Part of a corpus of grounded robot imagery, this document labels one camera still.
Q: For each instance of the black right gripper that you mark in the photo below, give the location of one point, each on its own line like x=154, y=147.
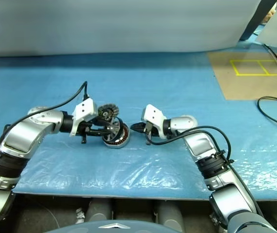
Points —
x=151, y=132

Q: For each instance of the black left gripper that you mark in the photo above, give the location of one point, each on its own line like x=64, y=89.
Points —
x=85, y=129

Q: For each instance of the grey rounded cylinder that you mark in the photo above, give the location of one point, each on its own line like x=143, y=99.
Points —
x=169, y=213
x=99, y=210

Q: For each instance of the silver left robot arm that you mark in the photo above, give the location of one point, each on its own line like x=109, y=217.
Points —
x=21, y=136

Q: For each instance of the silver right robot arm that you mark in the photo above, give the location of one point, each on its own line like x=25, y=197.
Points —
x=196, y=145

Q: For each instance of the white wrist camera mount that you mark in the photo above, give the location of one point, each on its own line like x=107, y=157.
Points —
x=85, y=109
x=152, y=114

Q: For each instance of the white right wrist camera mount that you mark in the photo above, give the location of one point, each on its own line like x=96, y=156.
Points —
x=152, y=114

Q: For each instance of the white backdrop board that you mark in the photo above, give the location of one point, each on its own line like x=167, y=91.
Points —
x=104, y=24

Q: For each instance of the finned round motor cover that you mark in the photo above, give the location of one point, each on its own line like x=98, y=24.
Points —
x=109, y=109

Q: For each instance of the brown rounded object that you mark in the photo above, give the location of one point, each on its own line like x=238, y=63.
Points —
x=269, y=15

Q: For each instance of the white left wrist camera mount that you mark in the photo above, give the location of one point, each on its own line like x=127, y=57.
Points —
x=85, y=109

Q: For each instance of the white crumpled scrap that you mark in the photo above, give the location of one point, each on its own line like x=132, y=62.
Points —
x=80, y=216

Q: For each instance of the blue foam table mat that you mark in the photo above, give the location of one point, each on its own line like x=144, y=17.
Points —
x=152, y=85

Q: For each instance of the dark blue post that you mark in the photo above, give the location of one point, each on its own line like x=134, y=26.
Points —
x=253, y=24

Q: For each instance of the grey robot torso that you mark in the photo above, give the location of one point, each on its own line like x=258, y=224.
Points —
x=80, y=228

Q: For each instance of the brown cardboard sheet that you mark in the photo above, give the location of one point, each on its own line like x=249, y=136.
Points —
x=245, y=87

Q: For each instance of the yellow tape rectangle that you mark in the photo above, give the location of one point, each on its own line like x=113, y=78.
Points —
x=249, y=74

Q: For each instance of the motor stator with copper windings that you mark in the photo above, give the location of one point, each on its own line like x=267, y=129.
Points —
x=126, y=136

